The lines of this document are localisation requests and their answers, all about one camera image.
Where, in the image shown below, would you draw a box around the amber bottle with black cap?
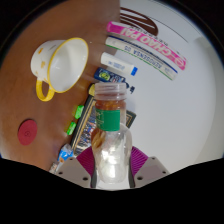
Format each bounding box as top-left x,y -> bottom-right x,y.
87,83 -> 98,98

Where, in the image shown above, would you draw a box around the dark blue pump bottle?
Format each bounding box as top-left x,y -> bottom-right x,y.
93,67 -> 136,94

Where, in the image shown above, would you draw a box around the white bottle with blue cap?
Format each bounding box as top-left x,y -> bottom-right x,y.
100,51 -> 139,77

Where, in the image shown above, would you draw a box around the white mug with yellow handle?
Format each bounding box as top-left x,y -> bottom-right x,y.
30,37 -> 90,102

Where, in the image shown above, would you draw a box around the clear green-labelled drink bottle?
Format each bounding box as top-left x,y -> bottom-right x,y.
90,82 -> 134,184

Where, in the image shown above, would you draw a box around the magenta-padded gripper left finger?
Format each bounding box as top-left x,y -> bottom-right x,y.
54,146 -> 98,188

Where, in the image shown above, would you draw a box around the tall pink tube box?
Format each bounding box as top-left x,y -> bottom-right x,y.
106,21 -> 188,72

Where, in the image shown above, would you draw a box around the small beige snack packet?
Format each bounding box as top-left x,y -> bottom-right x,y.
49,160 -> 64,174

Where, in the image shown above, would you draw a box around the flat round red coaster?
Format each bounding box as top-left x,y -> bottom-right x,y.
17,119 -> 38,146

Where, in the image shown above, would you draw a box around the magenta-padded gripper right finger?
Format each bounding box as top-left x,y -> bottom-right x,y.
128,146 -> 172,188

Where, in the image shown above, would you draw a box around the framed group photo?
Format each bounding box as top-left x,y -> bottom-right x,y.
69,94 -> 138,158

